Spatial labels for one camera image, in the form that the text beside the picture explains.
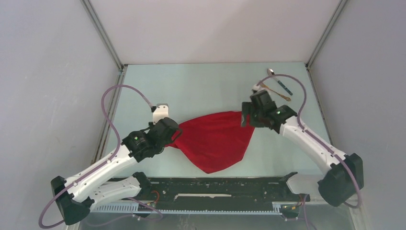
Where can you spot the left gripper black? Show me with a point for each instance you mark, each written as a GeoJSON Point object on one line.
{"type": "Point", "coordinates": [151, 124]}

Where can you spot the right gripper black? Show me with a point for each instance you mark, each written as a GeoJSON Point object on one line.
{"type": "Point", "coordinates": [247, 108]}

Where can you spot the red cloth napkin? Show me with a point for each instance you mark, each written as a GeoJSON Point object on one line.
{"type": "Point", "coordinates": [214, 142]}

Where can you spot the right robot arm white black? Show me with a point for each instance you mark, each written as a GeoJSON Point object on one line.
{"type": "Point", "coordinates": [342, 173]}

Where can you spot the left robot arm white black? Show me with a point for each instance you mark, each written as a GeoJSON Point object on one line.
{"type": "Point", "coordinates": [80, 194]}

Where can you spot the gold fork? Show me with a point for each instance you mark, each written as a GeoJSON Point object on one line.
{"type": "Point", "coordinates": [286, 98]}

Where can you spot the left corner aluminium profile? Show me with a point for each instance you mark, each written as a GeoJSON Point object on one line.
{"type": "Point", "coordinates": [113, 102]}

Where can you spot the corner aluminium profile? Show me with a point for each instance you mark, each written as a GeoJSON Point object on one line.
{"type": "Point", "coordinates": [315, 53]}
{"type": "Point", "coordinates": [113, 102]}

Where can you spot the right corner aluminium profile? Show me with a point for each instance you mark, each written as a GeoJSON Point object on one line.
{"type": "Point", "coordinates": [315, 53]}

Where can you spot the silver spoon blue handle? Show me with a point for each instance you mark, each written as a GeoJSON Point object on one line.
{"type": "Point", "coordinates": [270, 72]}

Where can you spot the aluminium frame rail front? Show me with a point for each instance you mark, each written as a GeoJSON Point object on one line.
{"type": "Point", "coordinates": [189, 204]}

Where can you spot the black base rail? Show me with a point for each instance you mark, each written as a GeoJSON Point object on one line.
{"type": "Point", "coordinates": [253, 187]}

